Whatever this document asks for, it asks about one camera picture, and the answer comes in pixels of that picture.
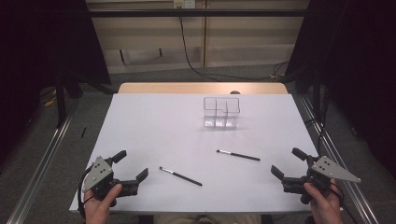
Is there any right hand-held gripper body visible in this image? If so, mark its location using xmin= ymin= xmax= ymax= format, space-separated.
xmin=281 ymin=155 xmax=362 ymax=205

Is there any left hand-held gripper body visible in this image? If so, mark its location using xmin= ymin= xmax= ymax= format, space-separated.
xmin=81 ymin=155 xmax=140 ymax=200

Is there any black pen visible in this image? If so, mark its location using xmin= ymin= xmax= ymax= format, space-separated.
xmin=216 ymin=148 xmax=262 ymax=162

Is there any clear plastic organizer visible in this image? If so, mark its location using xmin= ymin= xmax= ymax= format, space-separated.
xmin=203 ymin=96 xmax=241 ymax=129

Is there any person's left hand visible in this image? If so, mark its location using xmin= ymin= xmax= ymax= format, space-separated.
xmin=83 ymin=183 xmax=123 ymax=224

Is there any person's right hand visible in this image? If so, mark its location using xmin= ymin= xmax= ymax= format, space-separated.
xmin=303 ymin=178 xmax=344 ymax=224

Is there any white table sheet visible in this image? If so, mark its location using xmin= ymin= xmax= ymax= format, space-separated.
xmin=68 ymin=92 xmax=319 ymax=214

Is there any wooden table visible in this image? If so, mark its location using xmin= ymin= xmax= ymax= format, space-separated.
xmin=117 ymin=81 xmax=289 ymax=95

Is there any dark curtain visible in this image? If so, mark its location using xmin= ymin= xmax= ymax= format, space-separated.
xmin=0 ymin=0 xmax=112 ymax=166
xmin=284 ymin=0 xmax=396 ymax=180

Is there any black horizontal bar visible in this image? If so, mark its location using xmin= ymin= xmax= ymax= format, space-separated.
xmin=87 ymin=8 xmax=309 ymax=18

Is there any metal floor rail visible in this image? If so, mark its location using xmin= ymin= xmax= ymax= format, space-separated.
xmin=298 ymin=94 xmax=379 ymax=224
xmin=6 ymin=99 xmax=79 ymax=224

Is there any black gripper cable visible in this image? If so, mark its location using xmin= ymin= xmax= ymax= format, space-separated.
xmin=77 ymin=166 xmax=95 ymax=220
xmin=330 ymin=182 xmax=359 ymax=224

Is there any black stand post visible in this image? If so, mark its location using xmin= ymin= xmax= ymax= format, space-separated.
xmin=54 ymin=74 xmax=68 ymax=129

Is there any yellow floor cable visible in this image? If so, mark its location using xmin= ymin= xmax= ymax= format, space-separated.
xmin=38 ymin=88 xmax=59 ymax=108

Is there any black wall cable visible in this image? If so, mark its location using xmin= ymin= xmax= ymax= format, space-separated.
xmin=177 ymin=7 xmax=290 ymax=82

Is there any vertical wooden wall strip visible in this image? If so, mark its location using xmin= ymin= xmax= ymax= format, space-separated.
xmin=202 ymin=0 xmax=208 ymax=68

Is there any white wall outlet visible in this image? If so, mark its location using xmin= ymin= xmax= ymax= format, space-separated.
xmin=173 ymin=0 xmax=196 ymax=9

